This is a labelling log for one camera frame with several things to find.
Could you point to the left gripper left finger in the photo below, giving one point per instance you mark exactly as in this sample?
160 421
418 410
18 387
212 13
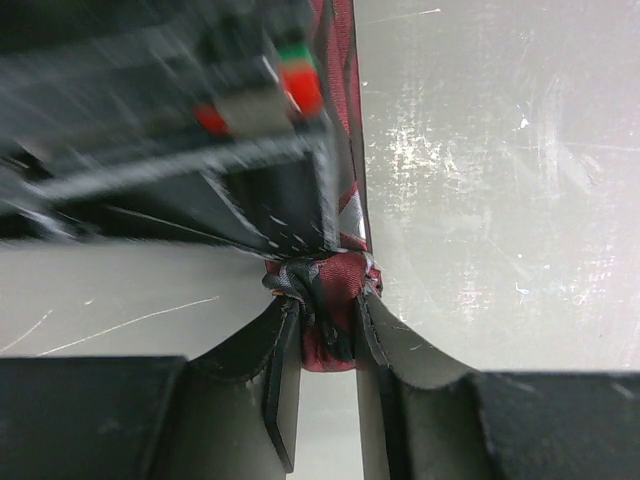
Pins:
229 414

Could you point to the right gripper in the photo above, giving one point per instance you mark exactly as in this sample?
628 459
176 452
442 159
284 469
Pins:
98 96

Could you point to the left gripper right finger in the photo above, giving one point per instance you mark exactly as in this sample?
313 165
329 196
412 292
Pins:
425 415

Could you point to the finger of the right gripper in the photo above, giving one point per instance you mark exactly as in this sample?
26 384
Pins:
275 203

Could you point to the dark red patterned tie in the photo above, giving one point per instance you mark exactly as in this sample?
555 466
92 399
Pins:
327 285

